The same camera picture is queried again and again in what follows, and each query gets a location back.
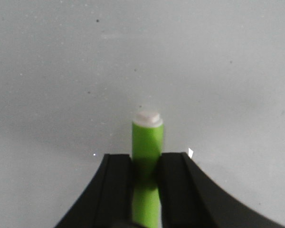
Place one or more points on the green pen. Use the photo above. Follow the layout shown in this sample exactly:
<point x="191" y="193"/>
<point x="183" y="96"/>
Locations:
<point x="147" y="143"/>

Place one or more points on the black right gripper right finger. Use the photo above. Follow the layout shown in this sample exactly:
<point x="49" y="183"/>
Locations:
<point x="191" y="199"/>

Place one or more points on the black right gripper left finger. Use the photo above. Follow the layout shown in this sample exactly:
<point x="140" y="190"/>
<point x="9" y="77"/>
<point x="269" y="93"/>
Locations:
<point x="107" y="199"/>

